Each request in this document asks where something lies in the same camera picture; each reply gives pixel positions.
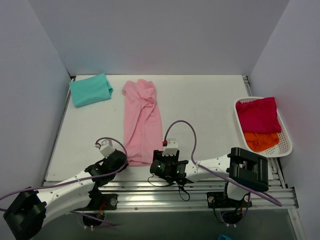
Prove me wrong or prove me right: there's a folded teal t-shirt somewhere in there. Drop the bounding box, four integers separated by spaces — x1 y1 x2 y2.
69 73 113 108

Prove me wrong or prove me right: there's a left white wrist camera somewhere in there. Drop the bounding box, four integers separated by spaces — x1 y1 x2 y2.
95 139 115 159

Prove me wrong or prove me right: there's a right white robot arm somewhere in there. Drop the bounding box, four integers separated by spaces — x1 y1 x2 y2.
149 146 269 207

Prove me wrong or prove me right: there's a teal object at bottom edge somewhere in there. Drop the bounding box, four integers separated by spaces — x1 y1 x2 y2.
218 234 230 240

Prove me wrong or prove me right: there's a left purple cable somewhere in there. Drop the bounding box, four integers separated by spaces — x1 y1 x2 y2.
0 136 130 229

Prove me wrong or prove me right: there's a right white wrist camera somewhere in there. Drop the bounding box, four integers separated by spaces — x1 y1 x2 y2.
162 138 178 157

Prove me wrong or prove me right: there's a red t-shirt in basket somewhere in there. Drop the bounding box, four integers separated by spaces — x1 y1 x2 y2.
235 97 282 134

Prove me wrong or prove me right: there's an orange t-shirt in basket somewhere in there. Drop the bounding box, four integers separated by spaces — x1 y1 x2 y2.
244 132 280 152

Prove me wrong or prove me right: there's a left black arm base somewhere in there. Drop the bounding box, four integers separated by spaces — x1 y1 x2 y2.
75 189 118 230

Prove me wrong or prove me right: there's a purple cable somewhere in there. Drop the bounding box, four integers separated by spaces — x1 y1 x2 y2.
164 120 283 226
0 136 130 229

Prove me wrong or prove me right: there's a black loop cable right gripper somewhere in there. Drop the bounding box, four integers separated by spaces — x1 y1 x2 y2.
147 174 191 202

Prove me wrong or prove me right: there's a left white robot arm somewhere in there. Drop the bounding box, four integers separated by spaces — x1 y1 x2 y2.
3 150 128 240

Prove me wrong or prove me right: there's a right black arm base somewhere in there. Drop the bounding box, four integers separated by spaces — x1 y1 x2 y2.
206 184 252 228

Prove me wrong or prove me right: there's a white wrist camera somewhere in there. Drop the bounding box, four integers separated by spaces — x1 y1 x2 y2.
162 138 178 157
95 139 115 159

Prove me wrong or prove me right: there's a white perforated plastic basket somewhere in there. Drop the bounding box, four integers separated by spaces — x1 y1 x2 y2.
233 97 293 158

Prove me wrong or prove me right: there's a pink t-shirt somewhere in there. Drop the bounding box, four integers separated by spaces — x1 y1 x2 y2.
122 79 163 167

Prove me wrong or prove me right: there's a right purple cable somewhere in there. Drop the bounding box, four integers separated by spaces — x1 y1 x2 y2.
164 120 283 226

